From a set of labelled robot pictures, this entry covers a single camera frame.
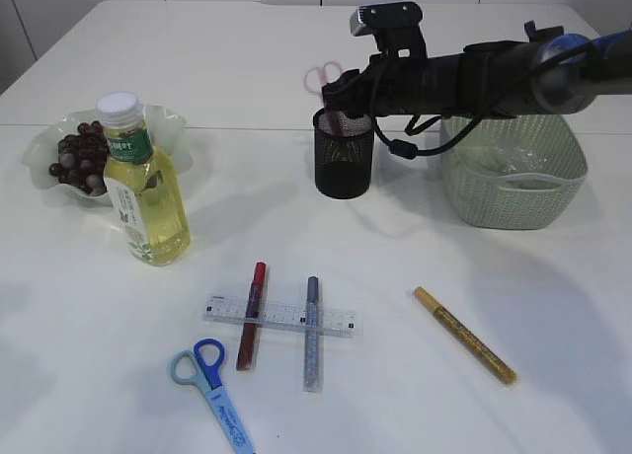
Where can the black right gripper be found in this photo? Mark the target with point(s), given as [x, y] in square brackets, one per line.
[383, 88]

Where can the pink purple scissors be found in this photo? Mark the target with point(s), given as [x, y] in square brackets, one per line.
[313, 82]

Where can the clear plastic sheet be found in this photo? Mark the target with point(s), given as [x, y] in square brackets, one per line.
[508, 161]

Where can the jasmine tea bottle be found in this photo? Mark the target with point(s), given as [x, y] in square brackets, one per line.
[141, 182]

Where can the purple grape bunch with leaf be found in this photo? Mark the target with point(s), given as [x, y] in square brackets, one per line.
[81, 159]

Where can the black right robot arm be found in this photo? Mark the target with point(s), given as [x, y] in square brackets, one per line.
[494, 79]

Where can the black mesh pen holder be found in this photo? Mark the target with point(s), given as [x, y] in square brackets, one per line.
[343, 151]

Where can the green plastic woven basket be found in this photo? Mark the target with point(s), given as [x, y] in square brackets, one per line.
[526, 201]

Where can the green wavy glass plate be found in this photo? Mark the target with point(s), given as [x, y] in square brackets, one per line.
[167, 129]

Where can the gold glitter pen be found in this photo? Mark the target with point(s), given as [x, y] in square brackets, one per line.
[496, 366]

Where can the clear plastic ruler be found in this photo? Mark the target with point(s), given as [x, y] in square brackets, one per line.
[281, 316]

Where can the silver glitter pen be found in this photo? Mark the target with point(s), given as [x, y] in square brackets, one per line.
[312, 378]

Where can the red glitter pen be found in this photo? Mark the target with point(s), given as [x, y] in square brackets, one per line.
[249, 331]

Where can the blue scissors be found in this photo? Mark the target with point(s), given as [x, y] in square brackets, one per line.
[207, 380]

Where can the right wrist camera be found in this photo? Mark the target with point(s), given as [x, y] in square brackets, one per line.
[394, 26]

